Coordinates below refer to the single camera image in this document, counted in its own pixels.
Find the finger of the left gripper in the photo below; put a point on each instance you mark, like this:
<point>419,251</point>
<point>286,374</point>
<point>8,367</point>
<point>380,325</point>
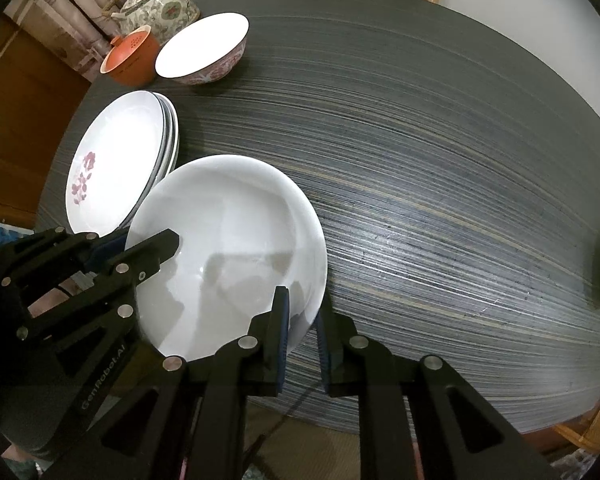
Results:
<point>130,269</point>
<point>47,258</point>

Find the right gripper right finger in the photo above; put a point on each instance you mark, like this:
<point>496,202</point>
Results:
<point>419,419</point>

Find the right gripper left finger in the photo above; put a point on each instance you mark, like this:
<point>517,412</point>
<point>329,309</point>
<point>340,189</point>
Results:
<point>186,420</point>

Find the small white floral plate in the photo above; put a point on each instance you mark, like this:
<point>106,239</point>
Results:
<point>113,162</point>

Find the plain white deep bowl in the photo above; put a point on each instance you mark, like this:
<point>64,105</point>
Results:
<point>245,228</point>

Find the wide white pink-patterned bowl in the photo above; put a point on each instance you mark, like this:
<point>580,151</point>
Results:
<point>205,51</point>

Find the brown wooden door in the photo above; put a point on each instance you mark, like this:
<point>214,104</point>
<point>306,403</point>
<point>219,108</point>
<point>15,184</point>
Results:
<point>38,97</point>

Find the orange lidded tea cup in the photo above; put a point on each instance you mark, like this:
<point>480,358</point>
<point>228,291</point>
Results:
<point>131,59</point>

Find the beige patterned curtain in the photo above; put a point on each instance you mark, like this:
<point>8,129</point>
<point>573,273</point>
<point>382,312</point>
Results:
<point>73,30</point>

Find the floral ceramic teapot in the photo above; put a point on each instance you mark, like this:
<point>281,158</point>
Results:
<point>164,17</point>

